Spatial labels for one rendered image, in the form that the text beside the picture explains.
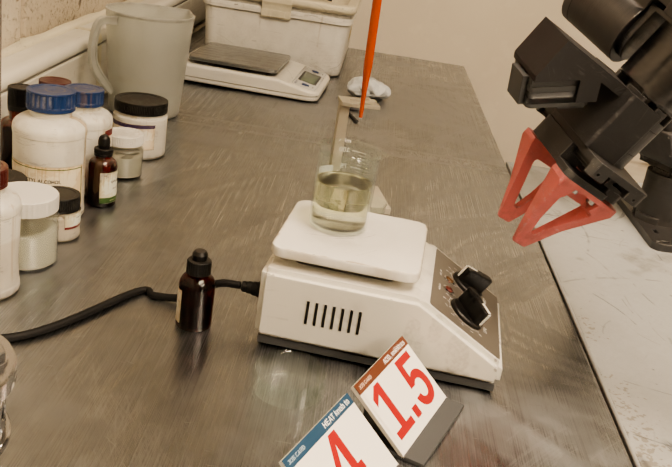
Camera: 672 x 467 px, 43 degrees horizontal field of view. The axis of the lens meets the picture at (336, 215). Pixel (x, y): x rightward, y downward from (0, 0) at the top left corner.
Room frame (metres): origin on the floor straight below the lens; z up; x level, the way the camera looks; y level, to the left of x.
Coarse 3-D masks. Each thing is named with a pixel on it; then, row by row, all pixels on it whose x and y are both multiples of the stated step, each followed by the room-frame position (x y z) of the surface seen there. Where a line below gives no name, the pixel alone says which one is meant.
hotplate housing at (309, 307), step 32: (256, 288) 0.64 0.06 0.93; (288, 288) 0.60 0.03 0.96; (320, 288) 0.60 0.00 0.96; (352, 288) 0.60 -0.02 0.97; (384, 288) 0.61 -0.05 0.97; (416, 288) 0.62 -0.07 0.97; (256, 320) 0.61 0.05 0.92; (288, 320) 0.60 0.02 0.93; (320, 320) 0.60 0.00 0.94; (352, 320) 0.60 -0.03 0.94; (384, 320) 0.60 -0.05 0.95; (416, 320) 0.59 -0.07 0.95; (448, 320) 0.60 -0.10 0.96; (320, 352) 0.60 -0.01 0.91; (352, 352) 0.60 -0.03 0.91; (384, 352) 0.60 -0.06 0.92; (416, 352) 0.59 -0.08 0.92; (448, 352) 0.59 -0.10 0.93; (480, 352) 0.59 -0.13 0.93; (480, 384) 0.59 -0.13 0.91
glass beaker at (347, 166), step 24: (336, 144) 0.70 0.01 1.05; (360, 144) 0.70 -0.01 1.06; (336, 168) 0.65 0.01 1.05; (360, 168) 0.65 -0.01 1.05; (312, 192) 0.67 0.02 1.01; (336, 192) 0.65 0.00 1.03; (360, 192) 0.66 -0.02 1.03; (312, 216) 0.66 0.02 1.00; (336, 216) 0.65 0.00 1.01; (360, 216) 0.66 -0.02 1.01
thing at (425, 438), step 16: (448, 400) 0.57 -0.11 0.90; (368, 416) 0.51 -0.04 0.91; (432, 416) 0.54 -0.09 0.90; (448, 416) 0.54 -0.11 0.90; (384, 432) 0.49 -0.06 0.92; (416, 432) 0.51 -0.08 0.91; (432, 432) 0.52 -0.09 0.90; (400, 448) 0.49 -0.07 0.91; (416, 448) 0.50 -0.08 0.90; (432, 448) 0.50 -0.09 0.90; (416, 464) 0.48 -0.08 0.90
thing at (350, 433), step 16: (352, 416) 0.48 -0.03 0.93; (336, 432) 0.46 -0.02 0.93; (352, 432) 0.47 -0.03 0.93; (368, 432) 0.48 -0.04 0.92; (320, 448) 0.44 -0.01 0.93; (336, 448) 0.45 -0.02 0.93; (352, 448) 0.46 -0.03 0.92; (368, 448) 0.47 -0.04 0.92; (384, 448) 0.48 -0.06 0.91; (304, 464) 0.42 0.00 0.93; (320, 464) 0.43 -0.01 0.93; (336, 464) 0.44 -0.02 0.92; (352, 464) 0.45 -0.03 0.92; (368, 464) 0.46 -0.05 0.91; (384, 464) 0.47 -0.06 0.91
